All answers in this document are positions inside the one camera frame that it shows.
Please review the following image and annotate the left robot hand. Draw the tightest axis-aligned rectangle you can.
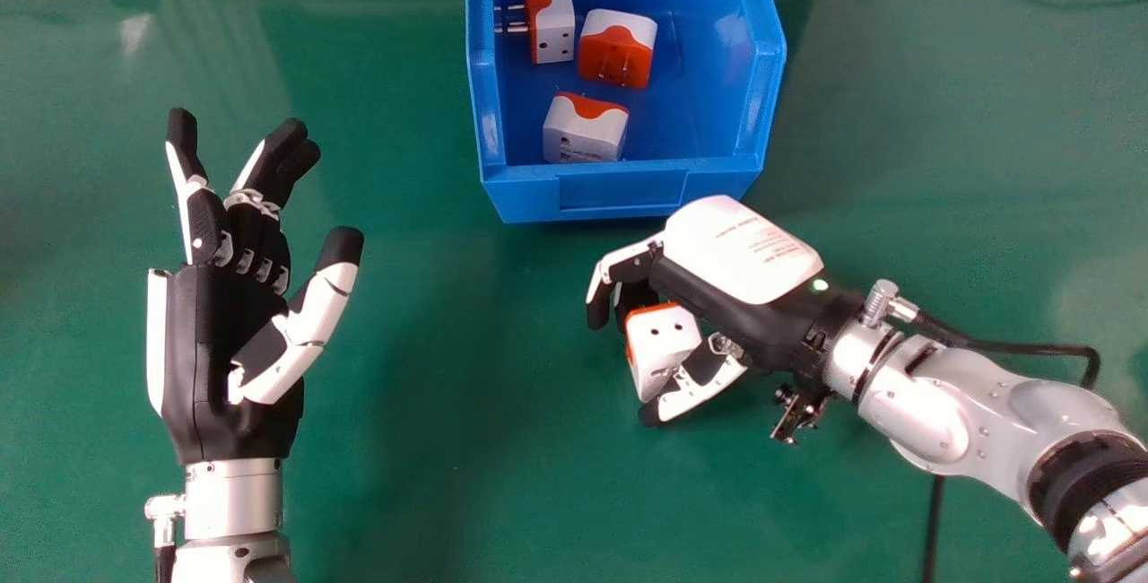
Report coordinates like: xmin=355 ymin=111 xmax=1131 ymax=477
xmin=145 ymin=107 xmax=365 ymax=466

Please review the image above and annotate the blue plastic bin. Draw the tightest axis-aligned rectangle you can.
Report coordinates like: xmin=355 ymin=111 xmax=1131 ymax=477
xmin=465 ymin=0 xmax=787 ymax=224

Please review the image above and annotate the white-and-orange plug adapter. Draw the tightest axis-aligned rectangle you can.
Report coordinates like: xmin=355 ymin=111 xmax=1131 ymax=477
xmin=494 ymin=0 xmax=577 ymax=65
xmin=624 ymin=301 xmax=703 ymax=404
xmin=542 ymin=91 xmax=631 ymax=164
xmin=577 ymin=9 xmax=658 ymax=90

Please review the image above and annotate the black cable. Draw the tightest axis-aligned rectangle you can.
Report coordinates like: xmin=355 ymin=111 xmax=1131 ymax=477
xmin=915 ymin=312 xmax=1102 ymax=583

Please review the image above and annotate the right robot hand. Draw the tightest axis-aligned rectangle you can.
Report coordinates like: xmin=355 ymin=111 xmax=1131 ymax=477
xmin=586 ymin=196 xmax=867 ymax=428

